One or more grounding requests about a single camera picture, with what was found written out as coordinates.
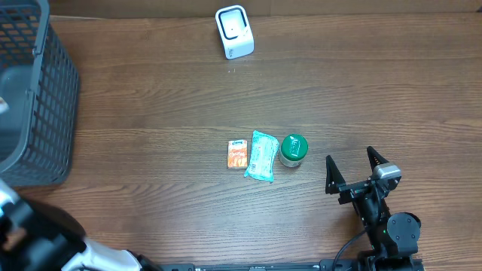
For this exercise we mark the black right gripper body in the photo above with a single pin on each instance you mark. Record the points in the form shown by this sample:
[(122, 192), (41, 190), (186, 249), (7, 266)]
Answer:
[(369, 210)]

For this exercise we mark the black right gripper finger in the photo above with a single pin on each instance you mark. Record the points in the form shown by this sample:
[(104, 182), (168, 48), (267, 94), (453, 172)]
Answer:
[(375, 158), (334, 179)]

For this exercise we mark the green lid jar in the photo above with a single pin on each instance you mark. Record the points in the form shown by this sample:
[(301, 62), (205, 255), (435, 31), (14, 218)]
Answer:
[(293, 150)]

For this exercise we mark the teal wet wipes pack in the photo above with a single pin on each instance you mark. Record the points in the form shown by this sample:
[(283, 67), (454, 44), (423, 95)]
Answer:
[(263, 153)]

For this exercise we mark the orange Kleenex tissue pack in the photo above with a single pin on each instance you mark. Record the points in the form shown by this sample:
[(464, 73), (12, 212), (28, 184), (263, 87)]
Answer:
[(237, 154)]

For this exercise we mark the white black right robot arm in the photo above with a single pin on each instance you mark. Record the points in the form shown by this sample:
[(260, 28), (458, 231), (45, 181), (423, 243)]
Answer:
[(393, 237)]

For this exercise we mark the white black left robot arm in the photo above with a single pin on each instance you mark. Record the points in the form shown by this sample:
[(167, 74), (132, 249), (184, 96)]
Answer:
[(36, 236)]

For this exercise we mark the white barcode scanner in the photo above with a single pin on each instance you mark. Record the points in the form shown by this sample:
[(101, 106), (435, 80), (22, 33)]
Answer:
[(235, 31)]

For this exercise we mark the dark grey mesh basket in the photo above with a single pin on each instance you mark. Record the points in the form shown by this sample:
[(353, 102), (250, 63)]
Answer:
[(40, 84)]

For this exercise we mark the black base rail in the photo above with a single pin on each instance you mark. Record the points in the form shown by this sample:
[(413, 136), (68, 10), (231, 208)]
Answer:
[(256, 267)]

